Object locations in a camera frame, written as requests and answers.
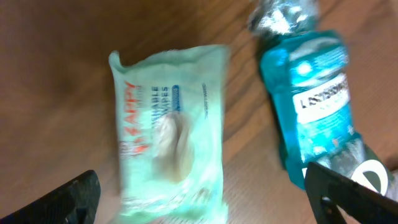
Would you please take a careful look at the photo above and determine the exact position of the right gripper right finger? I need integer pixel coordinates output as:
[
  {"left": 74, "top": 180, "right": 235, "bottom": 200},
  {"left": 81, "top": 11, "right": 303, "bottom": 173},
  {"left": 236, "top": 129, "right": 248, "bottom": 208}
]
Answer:
[{"left": 305, "top": 162, "right": 397, "bottom": 224}]

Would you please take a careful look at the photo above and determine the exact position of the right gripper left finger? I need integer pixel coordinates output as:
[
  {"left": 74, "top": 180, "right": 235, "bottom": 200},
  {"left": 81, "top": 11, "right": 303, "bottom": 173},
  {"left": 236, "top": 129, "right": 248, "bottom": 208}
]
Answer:
[{"left": 1, "top": 170, "right": 101, "bottom": 224}]

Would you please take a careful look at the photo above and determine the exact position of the teal spray bottle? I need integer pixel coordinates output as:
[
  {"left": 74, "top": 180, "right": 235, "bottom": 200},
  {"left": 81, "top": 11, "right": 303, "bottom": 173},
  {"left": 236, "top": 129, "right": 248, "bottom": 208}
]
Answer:
[{"left": 249, "top": 0, "right": 366, "bottom": 187}]

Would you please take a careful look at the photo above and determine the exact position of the pale green small packet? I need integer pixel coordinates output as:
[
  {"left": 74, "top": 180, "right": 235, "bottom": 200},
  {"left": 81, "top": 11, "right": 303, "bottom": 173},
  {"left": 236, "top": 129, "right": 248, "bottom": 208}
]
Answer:
[{"left": 109, "top": 45, "right": 229, "bottom": 224}]

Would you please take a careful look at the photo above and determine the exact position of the dark green round-logo box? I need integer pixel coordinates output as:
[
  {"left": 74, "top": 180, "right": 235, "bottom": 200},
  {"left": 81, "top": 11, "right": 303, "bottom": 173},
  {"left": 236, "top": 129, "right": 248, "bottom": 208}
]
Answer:
[{"left": 351, "top": 144, "right": 394, "bottom": 196}]

